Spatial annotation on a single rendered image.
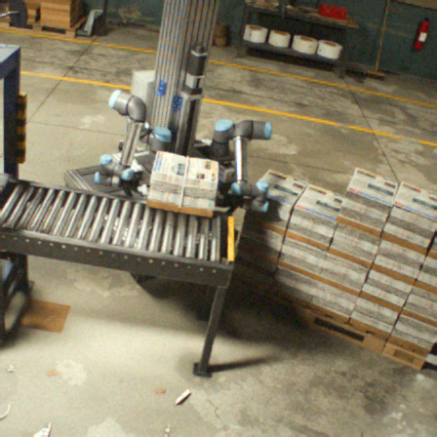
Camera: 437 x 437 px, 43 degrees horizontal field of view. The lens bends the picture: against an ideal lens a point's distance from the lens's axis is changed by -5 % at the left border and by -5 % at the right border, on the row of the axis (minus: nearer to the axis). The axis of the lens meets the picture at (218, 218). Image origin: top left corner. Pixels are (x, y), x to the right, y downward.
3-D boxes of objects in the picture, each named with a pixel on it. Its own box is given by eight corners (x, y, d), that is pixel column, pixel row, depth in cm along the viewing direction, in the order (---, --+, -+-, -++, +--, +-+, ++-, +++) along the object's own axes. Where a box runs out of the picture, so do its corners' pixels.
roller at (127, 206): (132, 208, 337) (133, 200, 334) (119, 255, 297) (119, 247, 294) (123, 206, 336) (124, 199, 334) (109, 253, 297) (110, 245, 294)
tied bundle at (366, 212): (346, 196, 379) (356, 166, 367) (387, 212, 372) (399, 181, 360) (335, 221, 348) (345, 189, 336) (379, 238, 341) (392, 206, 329)
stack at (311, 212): (245, 264, 438) (269, 167, 394) (390, 322, 408) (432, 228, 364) (224, 292, 406) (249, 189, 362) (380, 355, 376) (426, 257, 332)
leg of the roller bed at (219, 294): (207, 367, 342) (227, 281, 306) (207, 375, 337) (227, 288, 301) (197, 366, 342) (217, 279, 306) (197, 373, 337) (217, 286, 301)
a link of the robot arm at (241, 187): (233, 115, 349) (234, 193, 338) (251, 117, 351) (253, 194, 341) (228, 122, 360) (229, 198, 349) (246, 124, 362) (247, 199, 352)
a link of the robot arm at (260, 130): (229, 123, 402) (252, 119, 349) (250, 125, 405) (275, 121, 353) (228, 140, 403) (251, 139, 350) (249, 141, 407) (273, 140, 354)
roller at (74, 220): (89, 200, 335) (89, 193, 332) (70, 246, 295) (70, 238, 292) (80, 199, 334) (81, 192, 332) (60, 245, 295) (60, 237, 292)
